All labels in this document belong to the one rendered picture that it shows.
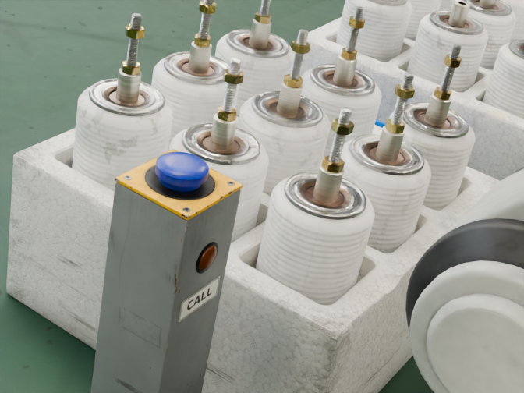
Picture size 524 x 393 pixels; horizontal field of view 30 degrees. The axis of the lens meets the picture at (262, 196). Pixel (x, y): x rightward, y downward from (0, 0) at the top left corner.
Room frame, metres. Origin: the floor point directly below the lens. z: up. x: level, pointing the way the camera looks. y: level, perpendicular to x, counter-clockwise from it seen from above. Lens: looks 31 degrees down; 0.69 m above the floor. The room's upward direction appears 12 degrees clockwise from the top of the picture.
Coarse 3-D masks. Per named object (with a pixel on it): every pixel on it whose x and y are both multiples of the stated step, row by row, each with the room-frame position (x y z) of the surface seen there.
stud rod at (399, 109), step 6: (408, 78) 0.87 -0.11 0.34; (402, 84) 0.87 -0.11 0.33; (408, 84) 0.86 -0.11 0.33; (396, 102) 0.87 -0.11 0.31; (402, 102) 0.87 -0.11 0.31; (396, 108) 0.87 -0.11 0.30; (402, 108) 0.86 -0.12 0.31; (396, 114) 0.87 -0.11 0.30; (402, 114) 0.87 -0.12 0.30; (396, 120) 0.86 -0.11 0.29
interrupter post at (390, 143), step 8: (384, 128) 0.87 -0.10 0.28; (384, 136) 0.86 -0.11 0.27; (392, 136) 0.86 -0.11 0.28; (400, 136) 0.86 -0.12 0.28; (384, 144) 0.86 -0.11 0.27; (392, 144) 0.86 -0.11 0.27; (400, 144) 0.86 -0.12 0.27; (376, 152) 0.87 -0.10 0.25; (384, 152) 0.86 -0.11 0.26; (392, 152) 0.86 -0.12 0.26; (384, 160) 0.86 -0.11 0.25; (392, 160) 0.86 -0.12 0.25
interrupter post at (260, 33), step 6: (252, 24) 1.08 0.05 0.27; (258, 24) 1.07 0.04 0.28; (264, 24) 1.08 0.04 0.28; (270, 24) 1.08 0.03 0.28; (252, 30) 1.08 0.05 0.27; (258, 30) 1.07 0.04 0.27; (264, 30) 1.08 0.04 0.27; (252, 36) 1.08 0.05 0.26; (258, 36) 1.07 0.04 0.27; (264, 36) 1.08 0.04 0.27; (252, 42) 1.08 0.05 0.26; (258, 42) 1.07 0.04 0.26; (264, 42) 1.08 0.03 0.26
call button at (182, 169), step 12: (168, 156) 0.64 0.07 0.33; (180, 156) 0.64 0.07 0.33; (192, 156) 0.65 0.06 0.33; (156, 168) 0.63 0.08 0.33; (168, 168) 0.62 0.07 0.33; (180, 168) 0.63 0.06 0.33; (192, 168) 0.63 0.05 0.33; (204, 168) 0.63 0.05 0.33; (168, 180) 0.61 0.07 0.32; (180, 180) 0.61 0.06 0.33; (192, 180) 0.62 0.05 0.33; (204, 180) 0.63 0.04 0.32
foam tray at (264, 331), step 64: (64, 192) 0.81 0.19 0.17; (64, 256) 0.81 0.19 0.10; (256, 256) 0.78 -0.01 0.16; (384, 256) 0.80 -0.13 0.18; (64, 320) 0.80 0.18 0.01; (256, 320) 0.70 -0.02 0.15; (320, 320) 0.68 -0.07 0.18; (384, 320) 0.76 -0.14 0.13; (256, 384) 0.69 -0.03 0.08; (320, 384) 0.66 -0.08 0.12; (384, 384) 0.82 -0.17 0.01
